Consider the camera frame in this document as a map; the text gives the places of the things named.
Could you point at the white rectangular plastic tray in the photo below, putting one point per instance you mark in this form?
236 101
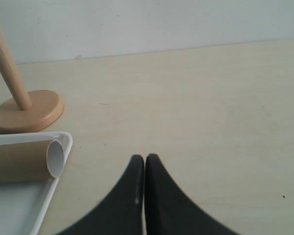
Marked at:
23 205

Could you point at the wooden paper towel holder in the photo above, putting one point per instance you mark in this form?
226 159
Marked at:
25 112

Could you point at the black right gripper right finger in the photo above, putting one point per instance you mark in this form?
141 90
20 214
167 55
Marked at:
169 211

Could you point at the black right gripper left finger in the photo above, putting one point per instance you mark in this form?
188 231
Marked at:
120 212

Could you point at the brown cardboard tube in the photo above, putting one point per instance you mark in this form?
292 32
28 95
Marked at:
31 161

